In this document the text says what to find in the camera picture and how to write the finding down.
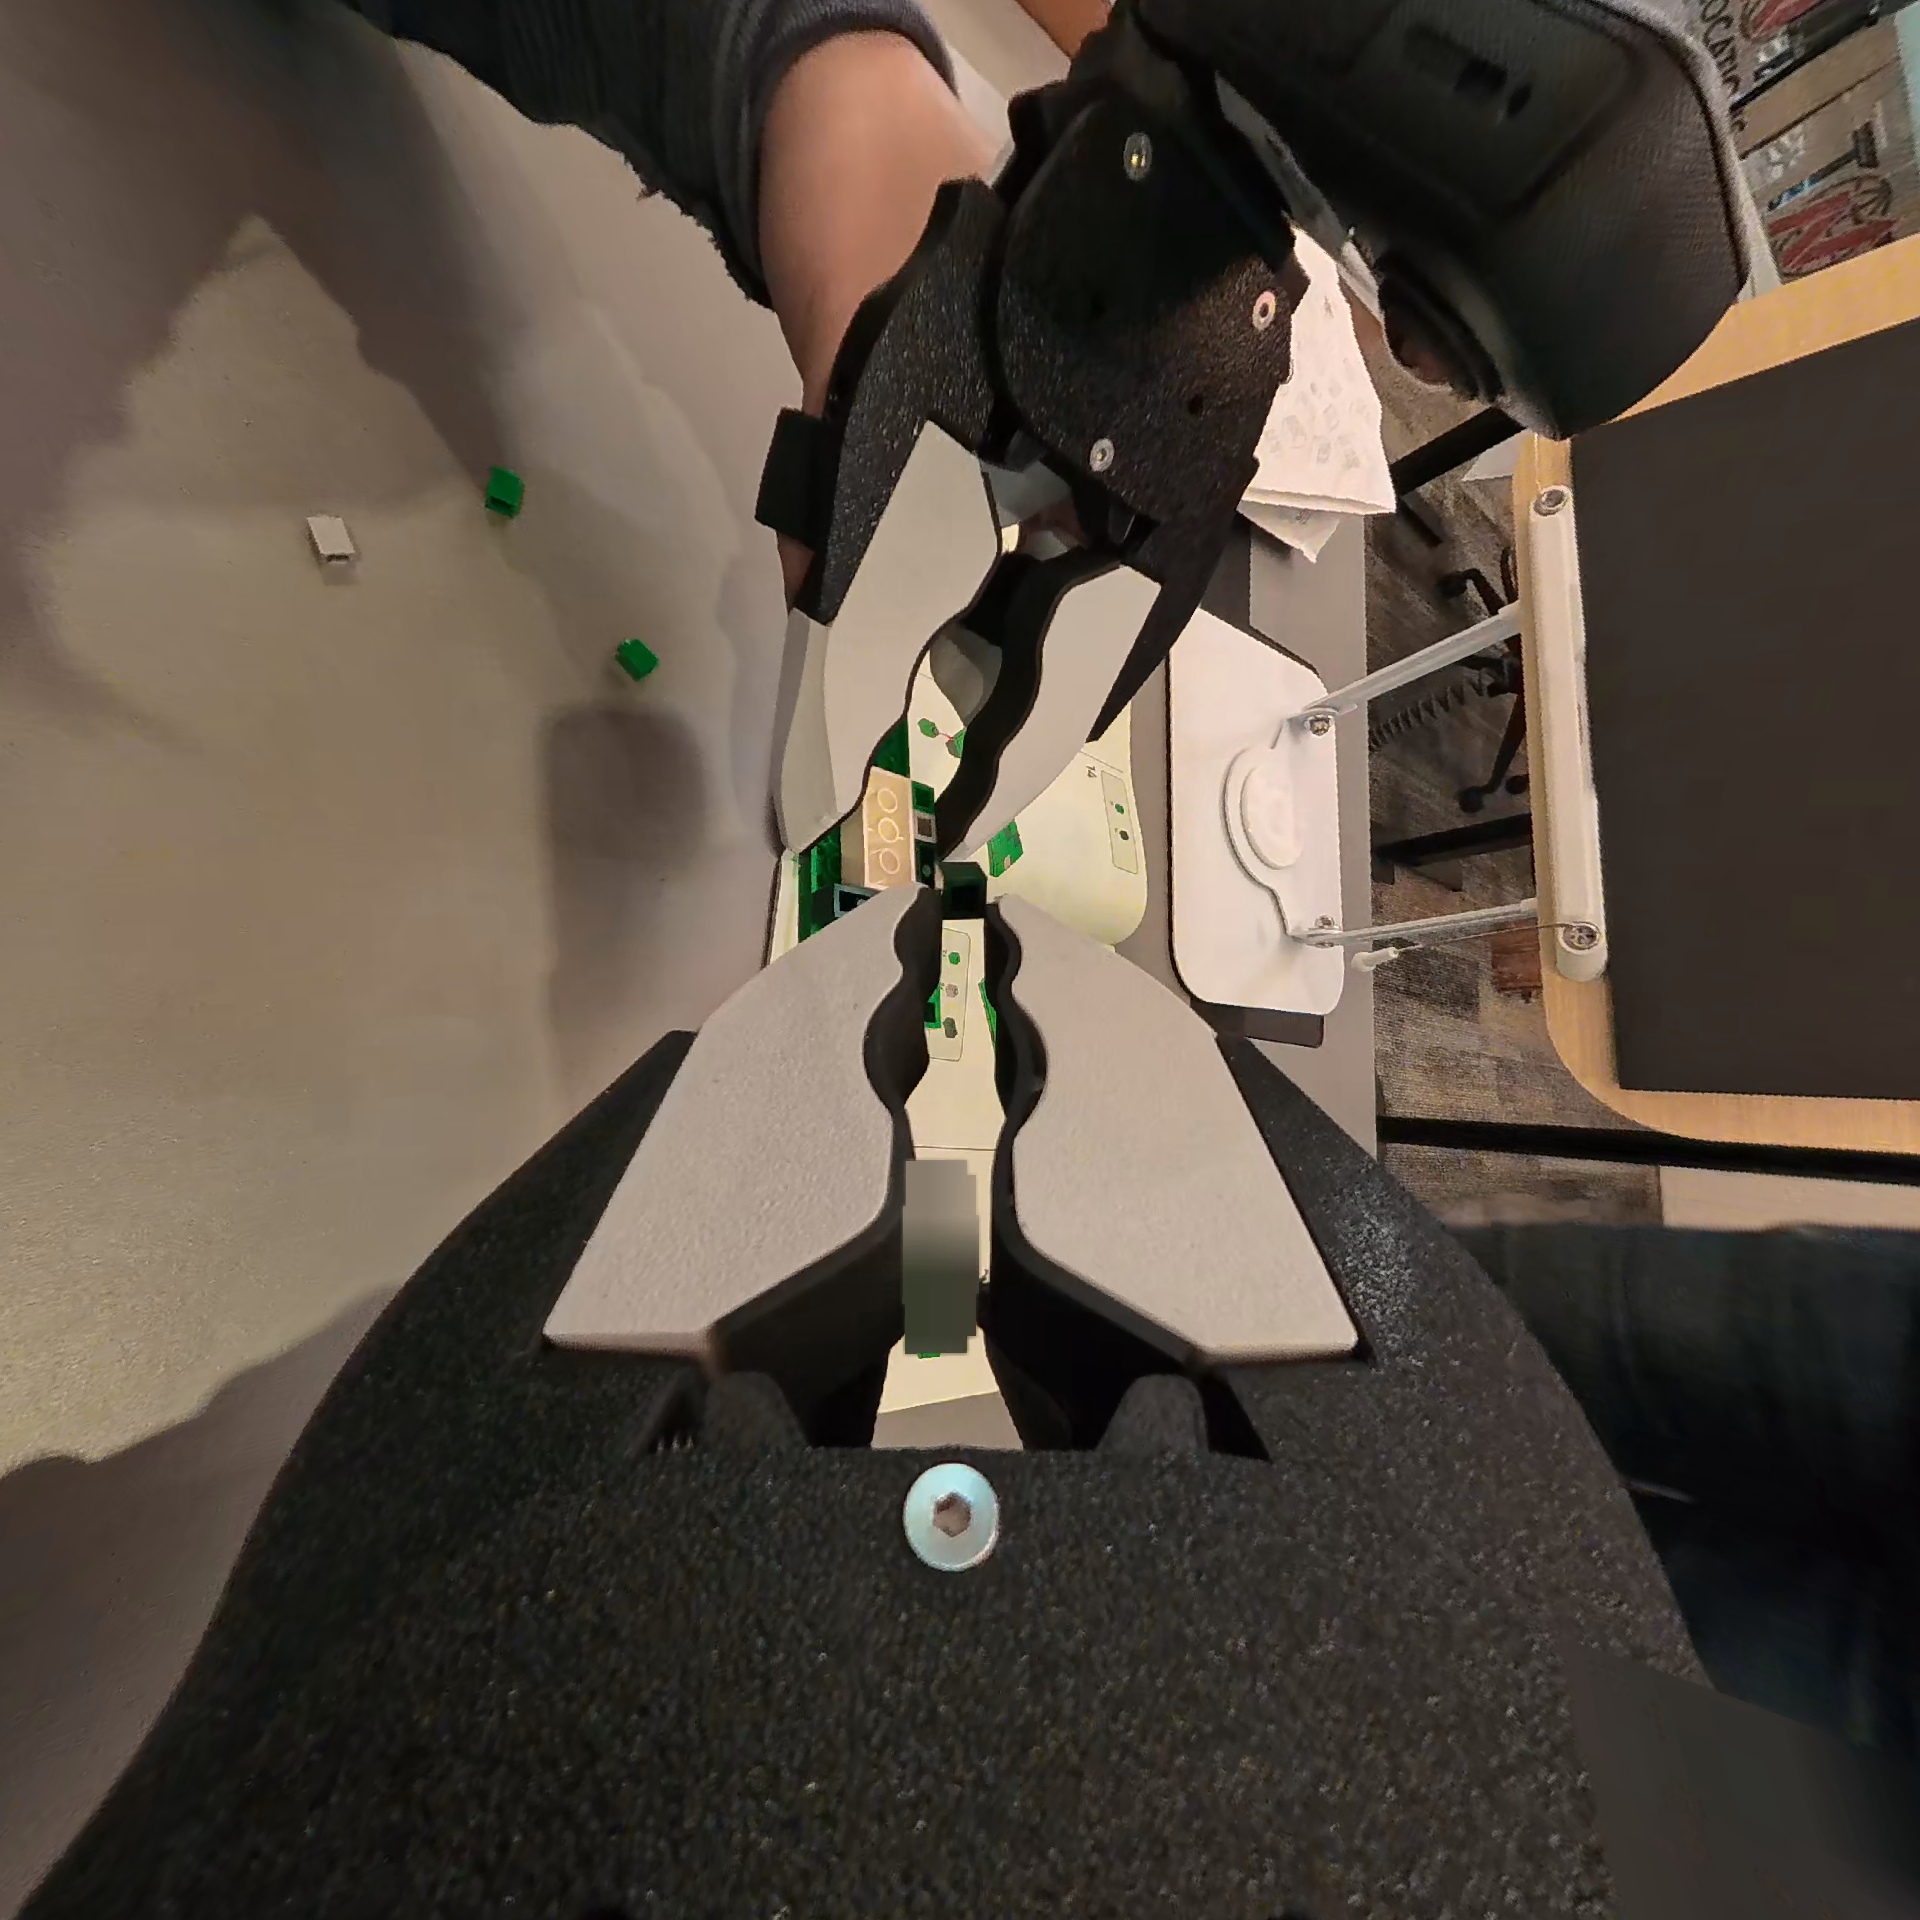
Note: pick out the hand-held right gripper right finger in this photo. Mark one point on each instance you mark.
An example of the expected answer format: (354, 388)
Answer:
(1170, 1170)

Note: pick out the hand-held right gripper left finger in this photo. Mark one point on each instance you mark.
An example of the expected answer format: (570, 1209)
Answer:
(721, 1170)

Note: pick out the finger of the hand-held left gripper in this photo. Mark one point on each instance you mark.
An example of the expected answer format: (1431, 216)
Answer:
(1072, 674)
(885, 645)

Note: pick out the green brick assembly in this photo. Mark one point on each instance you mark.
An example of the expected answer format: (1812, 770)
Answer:
(885, 848)

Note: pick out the small green brick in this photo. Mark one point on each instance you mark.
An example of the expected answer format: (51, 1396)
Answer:
(636, 661)
(503, 492)

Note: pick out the person's left forearm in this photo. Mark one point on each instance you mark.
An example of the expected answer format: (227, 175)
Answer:
(855, 194)

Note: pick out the grey desk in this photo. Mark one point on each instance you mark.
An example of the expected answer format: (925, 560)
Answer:
(1320, 628)

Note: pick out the black desk mat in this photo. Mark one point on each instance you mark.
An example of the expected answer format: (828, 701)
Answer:
(1755, 721)

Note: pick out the brick instruction booklet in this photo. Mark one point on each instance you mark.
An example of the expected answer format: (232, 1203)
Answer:
(1079, 855)

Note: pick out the white printed paper sheet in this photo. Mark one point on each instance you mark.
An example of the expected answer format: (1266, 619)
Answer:
(1329, 434)

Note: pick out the white tray edge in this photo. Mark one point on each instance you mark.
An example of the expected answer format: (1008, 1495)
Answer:
(1259, 915)

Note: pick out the black office chair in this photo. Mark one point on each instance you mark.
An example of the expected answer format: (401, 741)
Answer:
(1499, 148)

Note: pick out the black chair wheel base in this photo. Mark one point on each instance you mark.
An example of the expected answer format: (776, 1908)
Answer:
(1492, 674)

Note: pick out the wooden table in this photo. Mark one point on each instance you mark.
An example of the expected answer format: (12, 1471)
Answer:
(1589, 1079)

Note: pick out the light grey cloth mat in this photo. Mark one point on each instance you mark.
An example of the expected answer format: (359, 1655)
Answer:
(299, 901)

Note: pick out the small grey brick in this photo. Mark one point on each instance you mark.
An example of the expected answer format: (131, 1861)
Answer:
(329, 540)

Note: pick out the person's legs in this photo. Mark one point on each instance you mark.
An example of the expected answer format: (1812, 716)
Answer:
(1693, 1425)

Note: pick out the wall poster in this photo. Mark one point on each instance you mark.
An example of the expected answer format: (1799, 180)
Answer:
(1828, 148)

